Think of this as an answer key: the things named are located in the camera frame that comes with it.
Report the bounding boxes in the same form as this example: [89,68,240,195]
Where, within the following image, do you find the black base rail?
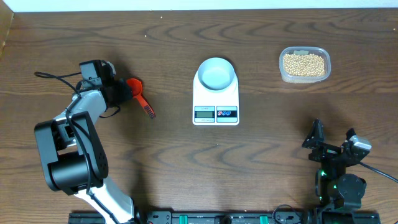
[68,210,382,224]

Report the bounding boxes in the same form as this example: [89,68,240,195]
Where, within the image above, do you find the white digital kitchen scale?
[192,71,239,126]

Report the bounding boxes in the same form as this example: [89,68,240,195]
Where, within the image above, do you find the clear plastic soybean container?
[279,47,331,84]

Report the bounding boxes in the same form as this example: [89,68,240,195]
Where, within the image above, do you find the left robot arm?
[34,78,146,223]

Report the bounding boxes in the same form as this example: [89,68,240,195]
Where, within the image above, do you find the white bowl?
[197,57,236,91]

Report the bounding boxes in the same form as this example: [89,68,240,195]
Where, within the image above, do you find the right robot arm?
[302,119,372,211]

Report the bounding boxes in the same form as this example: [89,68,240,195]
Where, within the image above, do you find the red measuring scoop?
[126,78,155,119]

